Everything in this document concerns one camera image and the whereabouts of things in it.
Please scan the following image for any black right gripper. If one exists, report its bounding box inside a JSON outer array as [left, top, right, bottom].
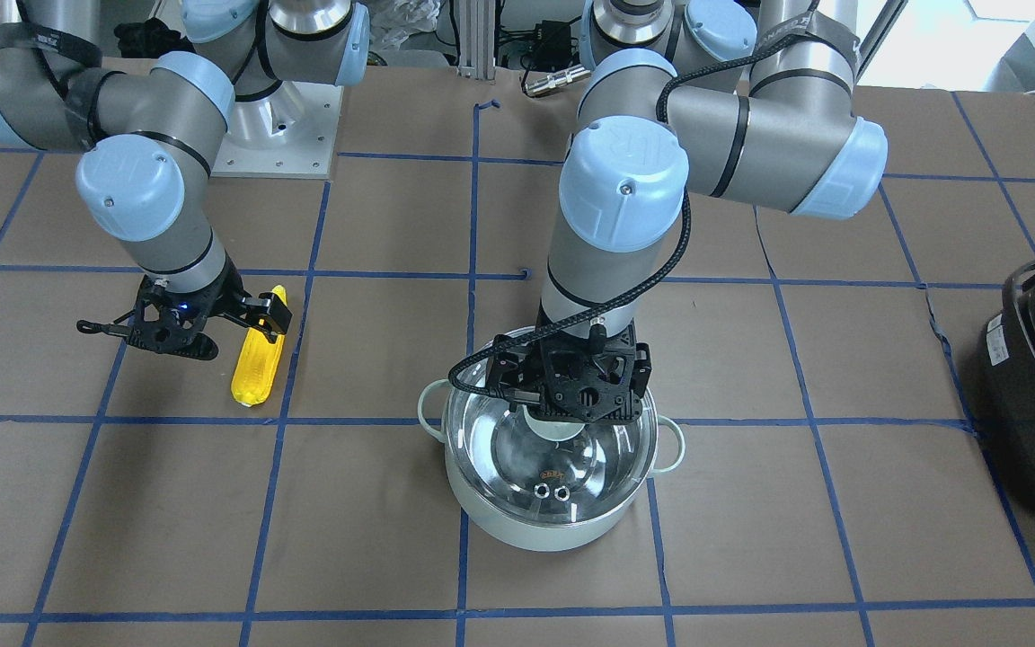
[[77, 270, 292, 361]]

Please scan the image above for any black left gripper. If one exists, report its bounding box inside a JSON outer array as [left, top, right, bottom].
[[486, 328, 652, 425]]

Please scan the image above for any yellow corn cob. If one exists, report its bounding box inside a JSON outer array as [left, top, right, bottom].
[[230, 328, 285, 408]]

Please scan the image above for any glass pot lid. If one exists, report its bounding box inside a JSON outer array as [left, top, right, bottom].
[[428, 389, 667, 550]]

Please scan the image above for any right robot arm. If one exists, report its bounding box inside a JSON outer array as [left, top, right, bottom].
[[0, 1, 369, 360]]

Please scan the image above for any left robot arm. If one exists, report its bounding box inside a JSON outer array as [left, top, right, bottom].
[[448, 1, 888, 423]]

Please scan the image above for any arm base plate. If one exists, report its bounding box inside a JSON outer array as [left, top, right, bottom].
[[212, 82, 344, 180]]

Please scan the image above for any aluminium frame post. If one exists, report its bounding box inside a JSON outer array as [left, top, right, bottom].
[[455, 0, 500, 84]]

